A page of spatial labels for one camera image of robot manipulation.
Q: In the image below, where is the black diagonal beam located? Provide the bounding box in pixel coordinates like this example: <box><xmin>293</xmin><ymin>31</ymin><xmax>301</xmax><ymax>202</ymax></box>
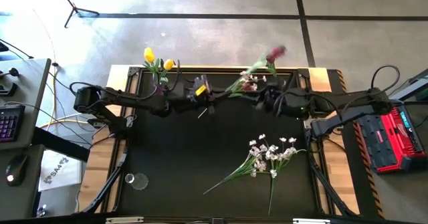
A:
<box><xmin>31</xmin><ymin>126</ymin><xmax>90</xmax><ymax>163</ymax></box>

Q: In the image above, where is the small metal object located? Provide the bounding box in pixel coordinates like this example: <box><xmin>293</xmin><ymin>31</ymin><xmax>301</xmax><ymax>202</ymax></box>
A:
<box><xmin>35</xmin><ymin>203</ymin><xmax>48</xmax><ymax>218</ymax></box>

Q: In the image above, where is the clear ribbed glass vase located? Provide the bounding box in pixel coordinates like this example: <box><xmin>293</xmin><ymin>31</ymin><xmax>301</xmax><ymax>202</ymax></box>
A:
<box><xmin>124</xmin><ymin>171</ymin><xmax>150</xmax><ymax>190</ymax></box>

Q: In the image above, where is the black hazard striped platform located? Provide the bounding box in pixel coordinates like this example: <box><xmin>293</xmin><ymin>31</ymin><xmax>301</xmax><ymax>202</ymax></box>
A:
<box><xmin>326</xmin><ymin>69</ymin><xmax>385</xmax><ymax>220</ymax></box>

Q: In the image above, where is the dark grey cart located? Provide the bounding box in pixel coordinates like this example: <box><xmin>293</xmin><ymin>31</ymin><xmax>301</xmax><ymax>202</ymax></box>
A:
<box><xmin>383</xmin><ymin>68</ymin><xmax>428</xmax><ymax>102</ymax></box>

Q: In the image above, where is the black aluminium table frame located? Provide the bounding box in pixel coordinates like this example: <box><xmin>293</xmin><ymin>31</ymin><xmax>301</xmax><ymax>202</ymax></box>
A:
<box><xmin>78</xmin><ymin>65</ymin><xmax>360</xmax><ymax>218</ymax></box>

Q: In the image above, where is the black computer mouse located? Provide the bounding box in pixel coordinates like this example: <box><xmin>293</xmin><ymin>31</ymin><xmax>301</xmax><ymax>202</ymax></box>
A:
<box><xmin>4</xmin><ymin>153</ymin><xmax>29</xmax><ymax>188</ymax></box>

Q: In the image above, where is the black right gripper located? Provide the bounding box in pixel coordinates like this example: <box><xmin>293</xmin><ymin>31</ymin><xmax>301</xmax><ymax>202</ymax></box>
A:
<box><xmin>242</xmin><ymin>87</ymin><xmax>310</xmax><ymax>120</ymax></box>

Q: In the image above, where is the red tool box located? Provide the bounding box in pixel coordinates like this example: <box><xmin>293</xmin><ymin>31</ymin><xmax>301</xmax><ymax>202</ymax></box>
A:
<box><xmin>354</xmin><ymin>105</ymin><xmax>428</xmax><ymax>175</ymax></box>

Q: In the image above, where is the purple glass vase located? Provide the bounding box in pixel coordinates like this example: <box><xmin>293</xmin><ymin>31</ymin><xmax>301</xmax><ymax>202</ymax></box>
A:
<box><xmin>153</xmin><ymin>78</ymin><xmax>167</xmax><ymax>97</ymax></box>

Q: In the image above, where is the black desk device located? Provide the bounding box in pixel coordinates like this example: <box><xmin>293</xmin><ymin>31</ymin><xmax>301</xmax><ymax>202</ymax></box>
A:
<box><xmin>0</xmin><ymin>82</ymin><xmax>19</xmax><ymax>97</ymax></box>

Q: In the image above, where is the black tripod stand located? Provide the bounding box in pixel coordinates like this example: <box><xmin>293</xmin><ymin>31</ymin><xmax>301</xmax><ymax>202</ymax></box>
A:
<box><xmin>54</xmin><ymin>0</ymin><xmax>100</xmax><ymax>29</ymax></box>

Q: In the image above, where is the yellow artificial tulip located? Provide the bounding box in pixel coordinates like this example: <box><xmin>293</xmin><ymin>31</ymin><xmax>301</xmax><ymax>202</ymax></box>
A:
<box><xmin>143</xmin><ymin>51</ymin><xmax>161</xmax><ymax>84</ymax></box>
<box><xmin>142</xmin><ymin>46</ymin><xmax>161</xmax><ymax>84</ymax></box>
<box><xmin>159</xmin><ymin>58</ymin><xmax>176</xmax><ymax>84</ymax></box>

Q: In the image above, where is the white artificial flower bunch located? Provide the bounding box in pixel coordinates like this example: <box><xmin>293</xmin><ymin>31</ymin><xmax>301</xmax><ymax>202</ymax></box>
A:
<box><xmin>203</xmin><ymin>140</ymin><xmax>268</xmax><ymax>196</ymax></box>
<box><xmin>259</xmin><ymin>133</ymin><xmax>307</xmax><ymax>216</ymax></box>
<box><xmin>224</xmin><ymin>70</ymin><xmax>268</xmax><ymax>100</ymax></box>

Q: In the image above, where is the grey desk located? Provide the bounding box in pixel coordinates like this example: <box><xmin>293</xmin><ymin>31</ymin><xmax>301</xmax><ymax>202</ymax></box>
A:
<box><xmin>0</xmin><ymin>58</ymin><xmax>53</xmax><ymax>220</ymax></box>

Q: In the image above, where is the black keyboard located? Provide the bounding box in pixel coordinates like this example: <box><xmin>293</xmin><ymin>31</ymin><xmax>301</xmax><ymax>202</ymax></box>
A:
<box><xmin>0</xmin><ymin>104</ymin><xmax>26</xmax><ymax>142</ymax></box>

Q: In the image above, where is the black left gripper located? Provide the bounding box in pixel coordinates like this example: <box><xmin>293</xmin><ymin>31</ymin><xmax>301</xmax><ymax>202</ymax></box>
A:
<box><xmin>182</xmin><ymin>76</ymin><xmax>235</xmax><ymax>116</ymax></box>

